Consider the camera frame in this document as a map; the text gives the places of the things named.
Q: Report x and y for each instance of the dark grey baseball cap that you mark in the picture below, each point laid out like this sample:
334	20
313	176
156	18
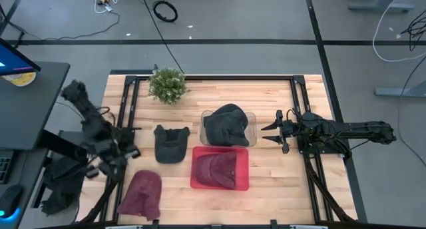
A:
226	127
171	144

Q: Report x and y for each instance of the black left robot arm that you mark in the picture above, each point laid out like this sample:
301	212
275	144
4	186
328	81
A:
93	122

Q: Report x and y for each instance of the black aluminium rig frame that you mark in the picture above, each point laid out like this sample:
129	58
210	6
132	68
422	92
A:
233	78

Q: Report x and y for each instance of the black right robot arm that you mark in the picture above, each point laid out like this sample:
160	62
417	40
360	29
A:
359	129

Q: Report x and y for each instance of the silver aluminium bar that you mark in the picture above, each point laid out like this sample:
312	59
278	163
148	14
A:
123	227
307	227

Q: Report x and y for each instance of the black computer monitor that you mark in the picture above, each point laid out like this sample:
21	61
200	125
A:
13	59

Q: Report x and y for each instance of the red translucent plastic bin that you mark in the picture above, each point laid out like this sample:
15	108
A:
243	184

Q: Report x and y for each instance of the clear plastic bin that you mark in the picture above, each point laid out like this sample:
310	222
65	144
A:
253	132

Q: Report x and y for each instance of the black stand leg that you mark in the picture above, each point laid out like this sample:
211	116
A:
13	9

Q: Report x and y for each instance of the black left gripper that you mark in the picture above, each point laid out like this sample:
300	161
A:
114	162

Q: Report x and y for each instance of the black office desk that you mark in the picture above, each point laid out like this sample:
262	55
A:
33	106

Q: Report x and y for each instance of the grey desk foot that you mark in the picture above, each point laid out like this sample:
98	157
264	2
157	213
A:
399	92
379	6

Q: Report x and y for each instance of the black computer mouse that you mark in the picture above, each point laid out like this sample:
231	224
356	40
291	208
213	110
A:
10	199

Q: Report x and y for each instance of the black keyboard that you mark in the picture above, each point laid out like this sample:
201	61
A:
5	167

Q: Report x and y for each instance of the maroon baseball cap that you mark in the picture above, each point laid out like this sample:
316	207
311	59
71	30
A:
141	195
216	170

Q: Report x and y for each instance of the green potted plant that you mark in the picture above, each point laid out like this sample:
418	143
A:
167	86

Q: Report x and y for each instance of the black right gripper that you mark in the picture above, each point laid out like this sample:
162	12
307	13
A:
293	129

